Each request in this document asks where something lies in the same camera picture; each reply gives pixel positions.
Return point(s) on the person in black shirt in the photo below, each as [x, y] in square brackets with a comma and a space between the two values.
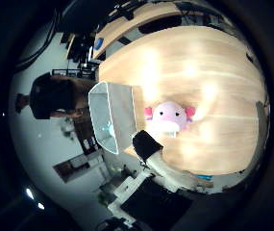
[51, 96]

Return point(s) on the blue round object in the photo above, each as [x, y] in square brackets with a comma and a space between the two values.
[98, 43]

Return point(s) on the long wooden table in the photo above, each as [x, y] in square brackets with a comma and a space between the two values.
[133, 24]

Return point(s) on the pink axolotl plush toy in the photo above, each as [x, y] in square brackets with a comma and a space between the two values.
[170, 118]

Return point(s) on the dark wooden shelf cabinet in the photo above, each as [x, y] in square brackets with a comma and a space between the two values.
[86, 134]

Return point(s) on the small blue flat object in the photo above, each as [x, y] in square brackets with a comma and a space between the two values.
[204, 177]

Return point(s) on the white translucent plastic container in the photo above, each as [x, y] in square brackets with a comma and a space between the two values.
[111, 115]

